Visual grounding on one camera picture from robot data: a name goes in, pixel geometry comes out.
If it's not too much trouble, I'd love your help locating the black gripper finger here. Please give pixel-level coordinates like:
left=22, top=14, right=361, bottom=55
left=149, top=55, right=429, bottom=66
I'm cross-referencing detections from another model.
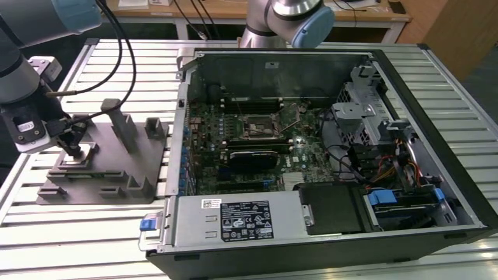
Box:
left=58, top=134, right=86, bottom=161

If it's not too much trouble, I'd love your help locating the CPU socket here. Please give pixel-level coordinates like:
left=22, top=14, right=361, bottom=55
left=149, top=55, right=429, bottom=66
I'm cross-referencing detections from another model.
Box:
left=242, top=114, right=282, bottom=139

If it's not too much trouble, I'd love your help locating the grey parts rack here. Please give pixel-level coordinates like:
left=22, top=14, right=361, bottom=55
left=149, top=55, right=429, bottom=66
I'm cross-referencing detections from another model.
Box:
left=35, top=98, right=173, bottom=205

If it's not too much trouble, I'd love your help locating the green RAM stick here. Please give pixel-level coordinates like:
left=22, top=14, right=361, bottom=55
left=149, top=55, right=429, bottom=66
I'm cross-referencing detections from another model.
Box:
left=65, top=171, right=109, bottom=178

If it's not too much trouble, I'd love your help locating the blue case latch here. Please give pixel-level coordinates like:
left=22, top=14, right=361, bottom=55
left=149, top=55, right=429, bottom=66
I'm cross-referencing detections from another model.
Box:
left=139, top=212, right=165, bottom=234

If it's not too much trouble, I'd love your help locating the grey power supply unit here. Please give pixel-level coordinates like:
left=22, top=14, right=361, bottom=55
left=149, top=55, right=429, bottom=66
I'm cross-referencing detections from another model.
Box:
left=171, top=194, right=317, bottom=247

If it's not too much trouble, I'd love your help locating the white paper sheet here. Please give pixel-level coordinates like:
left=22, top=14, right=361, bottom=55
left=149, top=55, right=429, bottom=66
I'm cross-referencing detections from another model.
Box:
left=118, top=0, right=150, bottom=9

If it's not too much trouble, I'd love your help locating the wooden desk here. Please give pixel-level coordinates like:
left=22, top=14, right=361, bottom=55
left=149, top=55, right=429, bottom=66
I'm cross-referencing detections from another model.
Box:
left=99, top=0, right=413, bottom=44

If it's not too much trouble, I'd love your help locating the black expansion slot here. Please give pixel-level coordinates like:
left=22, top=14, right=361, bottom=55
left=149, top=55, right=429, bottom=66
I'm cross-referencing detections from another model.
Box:
left=215, top=180, right=262, bottom=193

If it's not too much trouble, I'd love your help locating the small graphics card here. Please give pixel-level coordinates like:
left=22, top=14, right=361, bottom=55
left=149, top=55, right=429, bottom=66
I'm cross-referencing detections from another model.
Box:
left=227, top=149, right=279, bottom=172

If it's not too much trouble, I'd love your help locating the black RAM slot bank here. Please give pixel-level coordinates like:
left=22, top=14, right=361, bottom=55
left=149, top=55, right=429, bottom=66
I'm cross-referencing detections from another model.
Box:
left=221, top=97, right=285, bottom=115
left=227, top=139, right=291, bottom=154

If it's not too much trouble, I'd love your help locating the silver chipset heat sink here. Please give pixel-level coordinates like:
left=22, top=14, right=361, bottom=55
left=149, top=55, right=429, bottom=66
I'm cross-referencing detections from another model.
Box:
left=282, top=171, right=308, bottom=186

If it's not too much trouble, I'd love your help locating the green motherboard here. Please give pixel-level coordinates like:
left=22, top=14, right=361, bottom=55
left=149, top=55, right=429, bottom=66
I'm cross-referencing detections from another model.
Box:
left=186, top=101, right=344, bottom=196

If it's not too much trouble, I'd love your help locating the black open PC case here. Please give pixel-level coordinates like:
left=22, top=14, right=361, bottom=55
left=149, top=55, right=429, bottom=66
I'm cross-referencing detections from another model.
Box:
left=145, top=46, right=498, bottom=280

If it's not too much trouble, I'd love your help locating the metal drive cage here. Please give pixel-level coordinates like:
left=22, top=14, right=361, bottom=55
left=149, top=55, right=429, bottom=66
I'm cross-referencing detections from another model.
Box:
left=330, top=65, right=394, bottom=146

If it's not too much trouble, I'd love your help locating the blue disk carrier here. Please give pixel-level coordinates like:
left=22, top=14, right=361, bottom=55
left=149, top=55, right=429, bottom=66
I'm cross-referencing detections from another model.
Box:
left=368, top=189, right=398, bottom=207

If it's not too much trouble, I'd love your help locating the wooden cabinet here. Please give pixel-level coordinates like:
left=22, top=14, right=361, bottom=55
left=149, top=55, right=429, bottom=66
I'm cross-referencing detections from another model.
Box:
left=398, top=0, right=498, bottom=81

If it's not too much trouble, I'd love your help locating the black cable with metal plug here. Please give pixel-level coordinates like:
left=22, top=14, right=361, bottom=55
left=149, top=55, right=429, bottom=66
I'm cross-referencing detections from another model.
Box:
left=44, top=5, right=131, bottom=96

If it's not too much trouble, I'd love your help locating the thick black cable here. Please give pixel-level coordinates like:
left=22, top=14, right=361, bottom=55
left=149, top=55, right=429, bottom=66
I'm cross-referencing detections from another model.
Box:
left=73, top=0, right=138, bottom=132

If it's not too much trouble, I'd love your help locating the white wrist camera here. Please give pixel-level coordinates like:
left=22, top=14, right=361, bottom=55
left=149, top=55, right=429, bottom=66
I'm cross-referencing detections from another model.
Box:
left=0, top=107, right=51, bottom=154

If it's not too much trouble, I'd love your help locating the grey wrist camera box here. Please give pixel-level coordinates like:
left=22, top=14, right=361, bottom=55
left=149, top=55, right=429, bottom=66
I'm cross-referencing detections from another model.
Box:
left=27, top=56, right=63, bottom=81

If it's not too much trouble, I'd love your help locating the dangling cable with pale plug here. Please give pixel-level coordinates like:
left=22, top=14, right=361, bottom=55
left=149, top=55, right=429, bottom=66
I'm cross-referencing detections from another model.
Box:
left=174, top=0, right=206, bottom=41

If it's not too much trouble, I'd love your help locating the orange yellow wire bundle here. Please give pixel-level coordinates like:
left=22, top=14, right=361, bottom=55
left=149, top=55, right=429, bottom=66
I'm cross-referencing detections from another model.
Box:
left=372, top=139, right=425, bottom=183

